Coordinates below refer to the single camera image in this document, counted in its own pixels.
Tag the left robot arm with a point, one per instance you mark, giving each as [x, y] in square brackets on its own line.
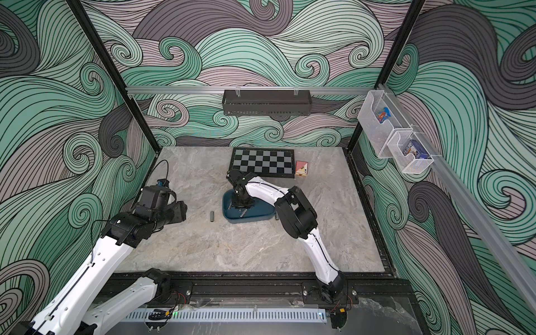
[71, 310]

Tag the black wall shelf tray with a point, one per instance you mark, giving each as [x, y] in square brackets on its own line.
[267, 103]

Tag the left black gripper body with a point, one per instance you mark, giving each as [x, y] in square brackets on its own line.
[174, 213]

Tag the blue red item in bin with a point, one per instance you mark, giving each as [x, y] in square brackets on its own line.
[383, 115]

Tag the upper clear wall bin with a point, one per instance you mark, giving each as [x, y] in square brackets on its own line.
[378, 134]

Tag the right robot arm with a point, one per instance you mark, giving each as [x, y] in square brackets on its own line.
[299, 220]

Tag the black grey chessboard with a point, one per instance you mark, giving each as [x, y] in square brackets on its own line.
[264, 162]

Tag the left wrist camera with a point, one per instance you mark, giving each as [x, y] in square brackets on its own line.
[156, 196]

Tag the lower clear wall bin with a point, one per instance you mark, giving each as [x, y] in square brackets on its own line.
[409, 154]

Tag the white slotted cable duct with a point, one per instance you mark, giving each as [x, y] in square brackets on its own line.
[255, 314]

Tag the small red card box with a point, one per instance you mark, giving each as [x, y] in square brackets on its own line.
[301, 168]

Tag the blue box in bin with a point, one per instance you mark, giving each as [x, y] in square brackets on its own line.
[416, 149]

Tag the aluminium rail back wall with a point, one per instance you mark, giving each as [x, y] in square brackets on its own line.
[190, 89]

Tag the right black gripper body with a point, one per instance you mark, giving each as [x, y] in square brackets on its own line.
[242, 201]

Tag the clear wall bin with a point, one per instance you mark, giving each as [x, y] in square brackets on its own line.
[409, 154]
[378, 134]

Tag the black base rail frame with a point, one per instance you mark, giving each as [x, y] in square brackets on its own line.
[301, 286]

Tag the teal plastic storage tray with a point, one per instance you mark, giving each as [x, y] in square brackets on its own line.
[261, 211]

